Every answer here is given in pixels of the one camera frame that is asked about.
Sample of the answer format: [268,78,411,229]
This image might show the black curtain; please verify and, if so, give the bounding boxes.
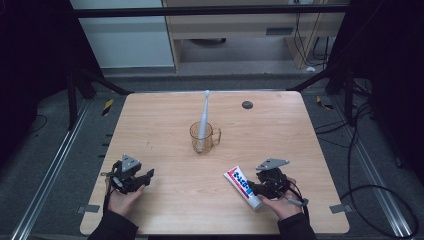
[325,0,424,186]
[0,0,105,169]

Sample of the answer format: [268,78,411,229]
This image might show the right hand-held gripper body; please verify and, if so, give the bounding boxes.
[254,157,295,201]

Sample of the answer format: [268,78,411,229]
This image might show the person's left hand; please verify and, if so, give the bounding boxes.
[104,177,147,218]

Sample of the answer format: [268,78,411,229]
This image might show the black floor cable loop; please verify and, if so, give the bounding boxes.
[314,99,420,240]

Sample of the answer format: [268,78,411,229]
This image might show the clear amber cup with handle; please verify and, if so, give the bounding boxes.
[189,121,222,155]

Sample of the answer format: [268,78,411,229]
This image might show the white cabinet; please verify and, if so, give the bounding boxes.
[70,0,175,70]

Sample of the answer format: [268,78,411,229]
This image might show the black metal stand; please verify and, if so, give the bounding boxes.
[285,61,356,127]
[65,64,135,132]

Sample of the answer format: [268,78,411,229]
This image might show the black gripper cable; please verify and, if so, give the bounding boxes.
[102,171,116,214]
[281,184,312,225]

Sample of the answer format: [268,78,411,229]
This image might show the black cables under desk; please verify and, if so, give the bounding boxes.
[292,12,332,68]

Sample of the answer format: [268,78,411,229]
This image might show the white toothpaste tube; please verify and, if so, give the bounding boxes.
[223,165,264,212]

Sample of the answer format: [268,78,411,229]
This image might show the person's right hand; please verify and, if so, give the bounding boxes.
[257,176,305,221]

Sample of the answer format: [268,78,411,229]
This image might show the white electric toothbrush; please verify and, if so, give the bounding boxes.
[196,89,211,150]

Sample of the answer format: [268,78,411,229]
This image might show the thin black floor cable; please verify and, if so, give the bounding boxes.
[22,113,49,137]

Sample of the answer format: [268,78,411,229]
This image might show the aluminium floor rail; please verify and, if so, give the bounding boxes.
[9,99,92,240]
[328,95,415,240]

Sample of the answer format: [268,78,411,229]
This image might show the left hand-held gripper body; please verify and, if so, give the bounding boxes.
[100,153,145,195]

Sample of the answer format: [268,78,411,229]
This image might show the black and yellow tape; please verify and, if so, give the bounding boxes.
[315,95,335,111]
[101,97,115,117]

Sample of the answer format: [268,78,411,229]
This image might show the light wooden desk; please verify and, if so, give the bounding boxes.
[161,0,352,72]

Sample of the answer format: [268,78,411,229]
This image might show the black horizontal bar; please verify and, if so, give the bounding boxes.
[70,4,350,19]

